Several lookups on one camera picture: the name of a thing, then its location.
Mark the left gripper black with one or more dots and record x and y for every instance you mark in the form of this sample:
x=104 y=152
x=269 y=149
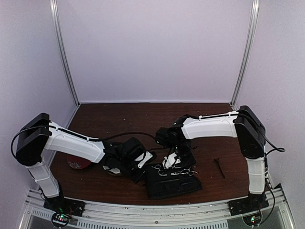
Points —
x=137 y=177

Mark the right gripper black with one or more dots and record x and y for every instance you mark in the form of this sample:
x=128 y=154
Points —
x=191 y=161

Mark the silver straight scissors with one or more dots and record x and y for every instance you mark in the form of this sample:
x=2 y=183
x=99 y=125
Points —
x=186 y=171

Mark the silver thinning scissors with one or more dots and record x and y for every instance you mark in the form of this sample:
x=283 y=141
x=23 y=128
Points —
x=160 y=170

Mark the black zip tool case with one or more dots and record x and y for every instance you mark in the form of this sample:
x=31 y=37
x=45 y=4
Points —
x=169 y=186

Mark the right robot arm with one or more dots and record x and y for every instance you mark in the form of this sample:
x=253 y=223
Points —
x=242 y=124

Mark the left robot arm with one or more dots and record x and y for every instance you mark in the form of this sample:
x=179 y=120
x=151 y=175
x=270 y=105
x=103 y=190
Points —
x=41 y=134

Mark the black hair clip right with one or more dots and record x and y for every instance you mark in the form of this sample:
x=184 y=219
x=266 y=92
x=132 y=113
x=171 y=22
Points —
x=217 y=161

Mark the white ceramic bowl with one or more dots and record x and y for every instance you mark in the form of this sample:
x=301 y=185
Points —
x=112 y=171

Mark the red floral plate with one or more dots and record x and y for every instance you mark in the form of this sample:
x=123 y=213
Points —
x=78 y=163

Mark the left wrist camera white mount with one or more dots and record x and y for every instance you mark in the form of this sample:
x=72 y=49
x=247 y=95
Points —
x=145 y=158

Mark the aluminium front rail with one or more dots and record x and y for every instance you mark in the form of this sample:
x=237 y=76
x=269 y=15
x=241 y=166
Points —
x=210 y=215

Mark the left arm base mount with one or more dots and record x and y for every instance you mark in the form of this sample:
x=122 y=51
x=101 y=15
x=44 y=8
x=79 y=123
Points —
x=64 y=209

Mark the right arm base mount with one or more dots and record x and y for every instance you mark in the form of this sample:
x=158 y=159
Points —
x=250 y=208

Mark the right aluminium frame post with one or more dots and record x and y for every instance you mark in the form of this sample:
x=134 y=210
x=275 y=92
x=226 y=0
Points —
x=247 y=50

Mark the aluminium frame post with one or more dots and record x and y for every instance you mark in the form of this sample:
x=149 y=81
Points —
x=63 y=55
x=247 y=50

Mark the left aluminium frame post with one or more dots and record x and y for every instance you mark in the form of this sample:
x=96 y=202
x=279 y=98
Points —
x=63 y=55

